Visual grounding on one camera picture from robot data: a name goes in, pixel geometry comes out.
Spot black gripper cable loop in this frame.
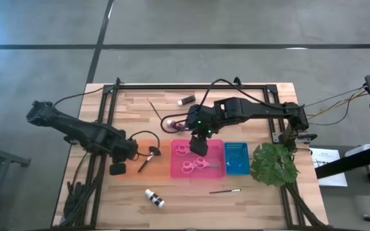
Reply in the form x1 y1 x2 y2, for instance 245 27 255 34
128 130 161 158
160 112 192 134

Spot black desk bar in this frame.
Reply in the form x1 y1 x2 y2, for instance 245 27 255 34
315 142 370 180

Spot pink translucent plastic tray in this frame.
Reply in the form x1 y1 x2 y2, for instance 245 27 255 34
170 138 227 180

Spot pink scissors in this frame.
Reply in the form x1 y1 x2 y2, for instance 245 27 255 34
193 156 221 169
175 144 192 157
181 160 196 175

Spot white paint bottle black label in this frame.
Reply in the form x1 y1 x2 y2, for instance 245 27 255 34
144 188 166 209

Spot orange translucent plastic tray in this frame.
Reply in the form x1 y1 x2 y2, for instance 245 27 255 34
116 138 172 180

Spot black fan brush silver ferrule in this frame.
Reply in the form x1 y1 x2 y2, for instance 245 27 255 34
137 146 162 174

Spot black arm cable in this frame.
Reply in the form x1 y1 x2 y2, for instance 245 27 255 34
200 78 288 110
52 86 106 108

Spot black aluminium table frame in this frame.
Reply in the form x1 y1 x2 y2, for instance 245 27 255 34
90 83 304 230

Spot yellow and black wires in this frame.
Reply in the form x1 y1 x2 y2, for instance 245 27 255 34
302 83 370 126

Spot black paint bottle white cap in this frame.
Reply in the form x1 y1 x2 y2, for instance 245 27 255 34
177 94 197 107

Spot magenta paint bottle white cap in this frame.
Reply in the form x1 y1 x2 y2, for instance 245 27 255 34
166 119 186 132

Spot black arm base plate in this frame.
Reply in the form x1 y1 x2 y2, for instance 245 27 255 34
62 134 77 146
270 130 318 144

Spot black cable bundle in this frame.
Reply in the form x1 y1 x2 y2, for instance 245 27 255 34
58 150 107 229
281 181 326 229

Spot white paper sheet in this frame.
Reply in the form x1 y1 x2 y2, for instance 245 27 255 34
309 146 349 188

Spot grey metal stand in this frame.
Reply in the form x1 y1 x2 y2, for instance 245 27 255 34
0 137 32 225

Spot black paint brush light tip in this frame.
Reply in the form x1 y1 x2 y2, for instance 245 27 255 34
209 188 242 194

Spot green leafy plant white pot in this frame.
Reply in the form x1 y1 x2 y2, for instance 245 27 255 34
249 142 300 187

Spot blue plastic basket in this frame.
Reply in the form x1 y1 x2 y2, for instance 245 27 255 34
224 142 251 176

